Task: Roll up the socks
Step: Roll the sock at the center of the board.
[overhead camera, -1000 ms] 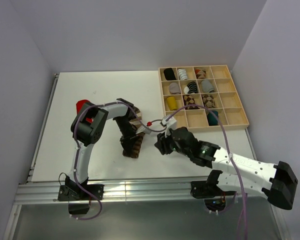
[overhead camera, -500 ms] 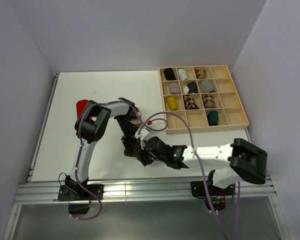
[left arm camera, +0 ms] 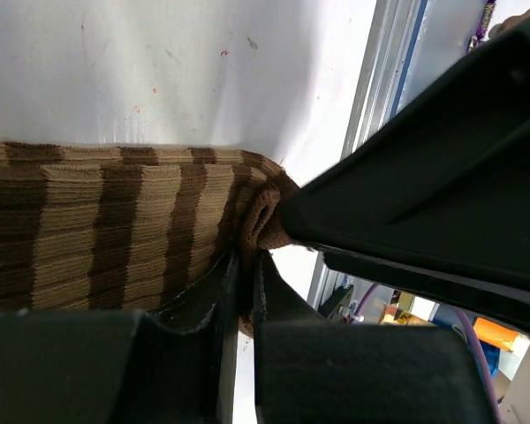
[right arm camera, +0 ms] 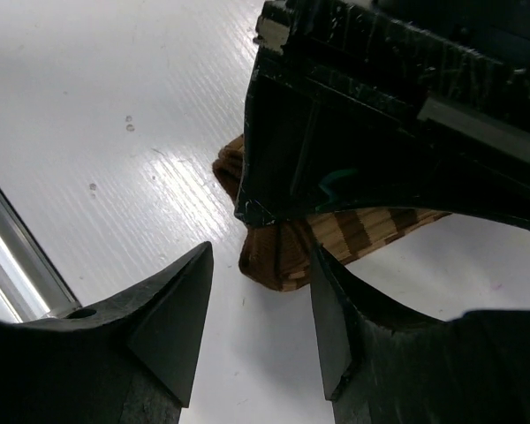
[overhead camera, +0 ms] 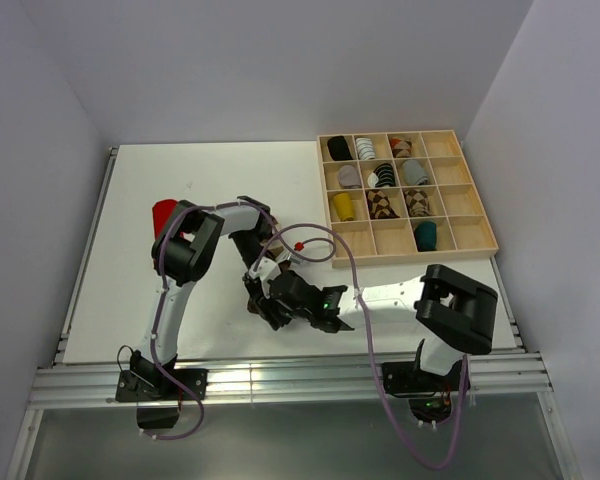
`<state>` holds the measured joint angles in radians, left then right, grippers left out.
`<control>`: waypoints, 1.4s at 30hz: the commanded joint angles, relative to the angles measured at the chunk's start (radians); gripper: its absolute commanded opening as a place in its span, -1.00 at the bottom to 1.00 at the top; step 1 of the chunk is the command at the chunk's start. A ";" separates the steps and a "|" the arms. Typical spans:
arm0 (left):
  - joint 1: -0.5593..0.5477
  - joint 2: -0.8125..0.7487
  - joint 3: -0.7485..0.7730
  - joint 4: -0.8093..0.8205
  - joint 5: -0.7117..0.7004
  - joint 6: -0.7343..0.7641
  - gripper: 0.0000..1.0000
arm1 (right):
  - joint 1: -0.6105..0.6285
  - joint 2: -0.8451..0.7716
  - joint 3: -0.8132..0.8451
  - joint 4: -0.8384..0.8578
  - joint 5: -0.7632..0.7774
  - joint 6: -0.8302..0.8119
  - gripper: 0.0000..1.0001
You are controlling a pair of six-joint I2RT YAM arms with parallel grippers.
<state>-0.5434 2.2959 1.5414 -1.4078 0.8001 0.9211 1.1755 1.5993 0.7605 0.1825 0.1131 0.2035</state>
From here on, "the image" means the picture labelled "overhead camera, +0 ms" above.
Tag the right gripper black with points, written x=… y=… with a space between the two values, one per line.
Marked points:
x=269 y=312

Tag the brown striped sock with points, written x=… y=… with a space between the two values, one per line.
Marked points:
x=260 y=301

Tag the dark green reindeer sock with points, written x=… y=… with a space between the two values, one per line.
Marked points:
x=425 y=235

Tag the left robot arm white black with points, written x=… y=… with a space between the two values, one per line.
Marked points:
x=182 y=254

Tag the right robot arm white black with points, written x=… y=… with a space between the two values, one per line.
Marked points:
x=458 y=311

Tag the red sock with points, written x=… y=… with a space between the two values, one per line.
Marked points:
x=165 y=213

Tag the rolled yellow sock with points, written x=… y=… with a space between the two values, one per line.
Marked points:
x=344 y=207

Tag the rolled grey beige sock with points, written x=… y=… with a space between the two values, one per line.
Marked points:
x=348 y=177

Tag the rolled brown argyle sock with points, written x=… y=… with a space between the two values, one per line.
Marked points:
x=379 y=205

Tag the wooden compartment tray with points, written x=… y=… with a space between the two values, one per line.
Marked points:
x=402 y=197

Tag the rolled white striped sock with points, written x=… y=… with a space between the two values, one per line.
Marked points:
x=365 y=148

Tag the rolled black striped sock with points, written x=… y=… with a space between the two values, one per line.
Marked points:
x=382 y=176

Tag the rolled dark argyle sock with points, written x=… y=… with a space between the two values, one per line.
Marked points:
x=418 y=202

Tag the rolled orange argyle sock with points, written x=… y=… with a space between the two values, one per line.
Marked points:
x=400 y=147

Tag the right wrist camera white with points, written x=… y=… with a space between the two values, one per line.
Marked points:
x=266 y=271

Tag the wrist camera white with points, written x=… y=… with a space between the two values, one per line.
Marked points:
x=266 y=271
x=289 y=257

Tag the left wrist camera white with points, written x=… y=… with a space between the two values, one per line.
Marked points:
x=289 y=257

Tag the aluminium frame rail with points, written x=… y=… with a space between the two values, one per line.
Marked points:
x=274 y=381

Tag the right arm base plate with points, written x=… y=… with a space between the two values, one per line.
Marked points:
x=401 y=379

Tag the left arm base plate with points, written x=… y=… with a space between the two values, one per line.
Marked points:
x=180 y=385

